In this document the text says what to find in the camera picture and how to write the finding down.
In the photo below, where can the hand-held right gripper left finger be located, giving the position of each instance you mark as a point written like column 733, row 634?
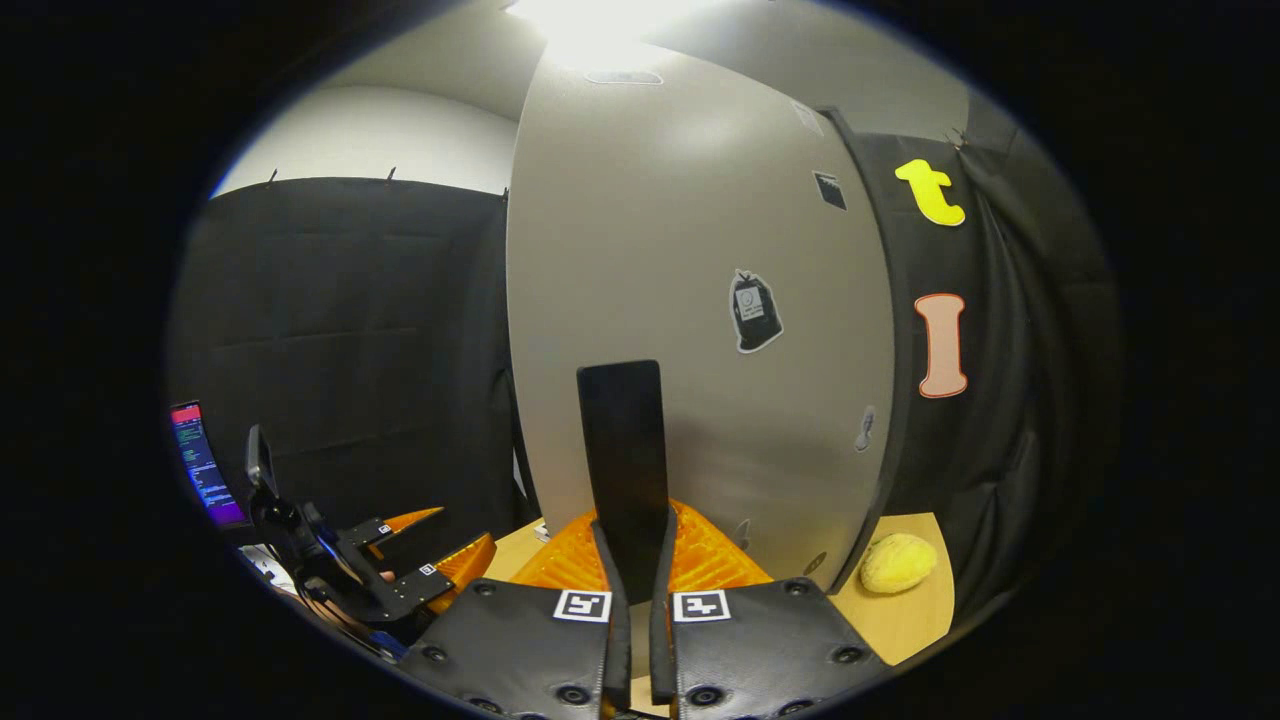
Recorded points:
column 612, row 620

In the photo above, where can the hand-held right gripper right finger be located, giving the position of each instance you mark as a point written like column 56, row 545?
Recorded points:
column 662, row 640

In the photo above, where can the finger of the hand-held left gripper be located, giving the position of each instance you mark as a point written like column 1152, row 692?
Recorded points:
column 415, row 590
column 370, row 532

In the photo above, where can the dark grey cabinet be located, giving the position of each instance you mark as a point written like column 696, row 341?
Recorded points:
column 903, row 450

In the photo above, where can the computer monitor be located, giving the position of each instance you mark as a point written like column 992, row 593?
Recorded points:
column 205, row 465

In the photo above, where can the black backdrop cloth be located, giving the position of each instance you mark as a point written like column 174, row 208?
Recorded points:
column 350, row 350

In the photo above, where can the yellow round sponge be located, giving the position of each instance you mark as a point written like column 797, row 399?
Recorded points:
column 897, row 563

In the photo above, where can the ceiling light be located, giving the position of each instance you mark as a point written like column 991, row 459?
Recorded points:
column 590, row 20

